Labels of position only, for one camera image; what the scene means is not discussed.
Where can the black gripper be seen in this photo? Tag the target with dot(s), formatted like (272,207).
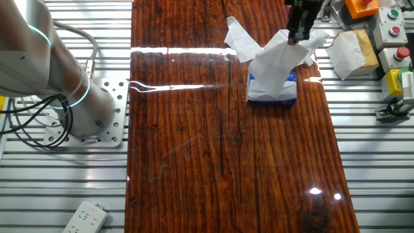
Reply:
(304,9)

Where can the white paper napkin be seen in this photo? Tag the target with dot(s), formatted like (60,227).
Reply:
(351,55)
(257,92)
(275,64)

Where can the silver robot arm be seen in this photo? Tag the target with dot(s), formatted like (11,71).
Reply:
(29,64)

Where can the crumpled white napkin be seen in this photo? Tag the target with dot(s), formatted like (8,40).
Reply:
(318,39)

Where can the folded flat white napkin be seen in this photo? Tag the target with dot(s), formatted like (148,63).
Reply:
(242,40)

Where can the orange button box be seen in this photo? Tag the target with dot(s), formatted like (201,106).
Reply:
(359,9)

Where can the blue tissue pack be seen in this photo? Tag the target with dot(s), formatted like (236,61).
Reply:
(271,102)

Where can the yellow tissue pack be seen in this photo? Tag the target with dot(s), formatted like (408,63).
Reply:
(370,51)

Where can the grey box flat red button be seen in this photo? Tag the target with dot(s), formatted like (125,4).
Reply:
(388,40)

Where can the grey box red mushroom button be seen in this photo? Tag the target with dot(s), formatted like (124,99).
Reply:
(388,61)

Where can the grey box green button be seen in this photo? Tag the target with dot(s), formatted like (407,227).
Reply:
(393,14)

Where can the yellow button box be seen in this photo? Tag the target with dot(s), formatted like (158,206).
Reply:
(391,84)

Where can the glossy wooden board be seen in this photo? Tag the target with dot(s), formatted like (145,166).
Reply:
(194,145)

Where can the white power strip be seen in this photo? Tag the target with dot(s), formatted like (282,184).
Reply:
(85,218)

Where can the metal camera mount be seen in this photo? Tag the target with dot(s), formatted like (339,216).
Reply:
(385,114)

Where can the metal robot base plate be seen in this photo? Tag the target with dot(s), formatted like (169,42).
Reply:
(118,113)

